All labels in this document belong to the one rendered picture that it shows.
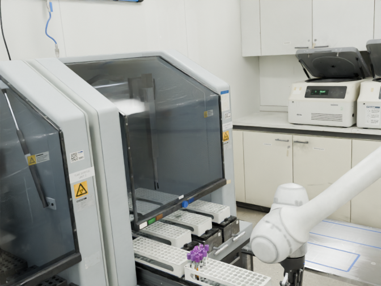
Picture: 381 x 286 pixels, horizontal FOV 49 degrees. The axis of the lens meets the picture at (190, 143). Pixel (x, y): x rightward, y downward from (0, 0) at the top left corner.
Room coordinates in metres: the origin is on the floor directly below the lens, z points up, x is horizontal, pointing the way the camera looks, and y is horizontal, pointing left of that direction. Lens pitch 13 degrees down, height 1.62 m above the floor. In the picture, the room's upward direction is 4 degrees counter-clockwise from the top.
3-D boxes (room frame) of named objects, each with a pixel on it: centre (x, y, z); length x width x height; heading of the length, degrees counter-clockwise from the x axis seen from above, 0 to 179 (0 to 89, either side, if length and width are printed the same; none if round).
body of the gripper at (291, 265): (1.13, -0.28, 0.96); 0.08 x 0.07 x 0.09; 141
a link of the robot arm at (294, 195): (1.12, -0.27, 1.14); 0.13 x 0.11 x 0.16; 149
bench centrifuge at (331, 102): (3.67, -1.28, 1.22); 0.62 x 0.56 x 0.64; 139
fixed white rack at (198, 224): (1.81, 0.07, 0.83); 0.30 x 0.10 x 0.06; 51
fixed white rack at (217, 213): (1.93, -0.02, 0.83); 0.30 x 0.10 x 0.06; 51
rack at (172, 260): (1.49, 0.15, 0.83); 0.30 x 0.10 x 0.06; 51
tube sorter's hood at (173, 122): (1.84, 0.23, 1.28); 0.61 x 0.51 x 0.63; 141
